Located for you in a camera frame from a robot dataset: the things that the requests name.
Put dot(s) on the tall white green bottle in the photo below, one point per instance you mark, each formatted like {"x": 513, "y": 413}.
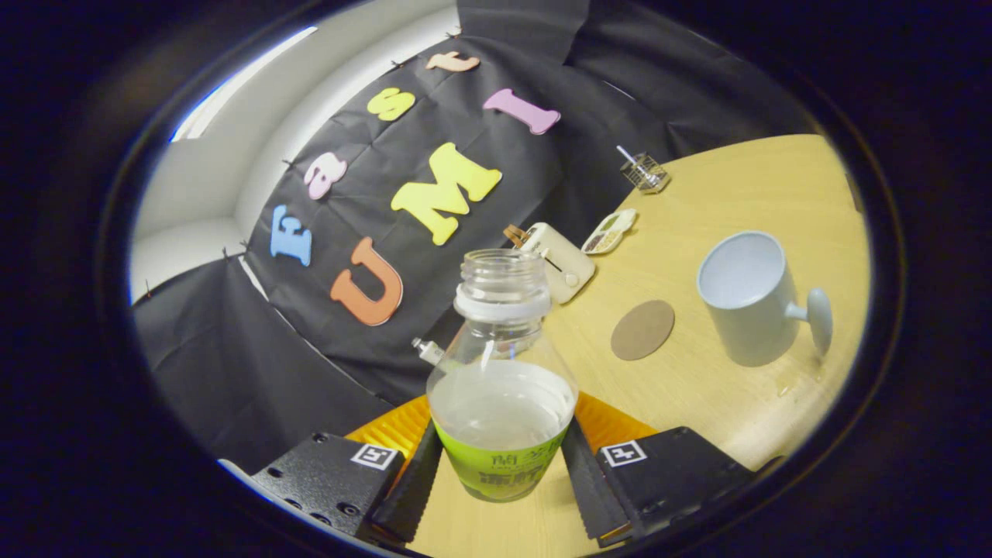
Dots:
{"x": 428, "y": 350}

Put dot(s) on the white divided sauce dish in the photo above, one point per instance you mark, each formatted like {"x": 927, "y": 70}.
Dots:
{"x": 610, "y": 230}

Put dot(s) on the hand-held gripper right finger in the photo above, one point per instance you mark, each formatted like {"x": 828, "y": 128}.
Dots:
{"x": 589, "y": 488}

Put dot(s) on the green label juice bottle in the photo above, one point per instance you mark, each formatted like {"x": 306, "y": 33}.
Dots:
{"x": 504, "y": 403}

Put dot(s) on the round brown coaster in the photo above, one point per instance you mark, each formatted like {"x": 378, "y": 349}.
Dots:
{"x": 642, "y": 330}

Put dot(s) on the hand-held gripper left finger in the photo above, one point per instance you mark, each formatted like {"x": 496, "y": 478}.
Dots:
{"x": 411, "y": 488}

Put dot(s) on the white toaster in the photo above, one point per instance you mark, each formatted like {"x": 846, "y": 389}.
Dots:
{"x": 558, "y": 263}

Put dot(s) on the pale grey cup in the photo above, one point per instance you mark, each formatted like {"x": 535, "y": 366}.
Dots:
{"x": 756, "y": 325}

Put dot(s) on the white utensil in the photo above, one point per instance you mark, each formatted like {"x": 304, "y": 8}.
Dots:
{"x": 625, "y": 153}

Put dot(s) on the wooden table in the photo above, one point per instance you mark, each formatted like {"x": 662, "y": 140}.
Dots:
{"x": 697, "y": 403}

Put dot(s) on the brown bread in toaster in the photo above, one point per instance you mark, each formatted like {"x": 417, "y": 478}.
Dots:
{"x": 514, "y": 235}

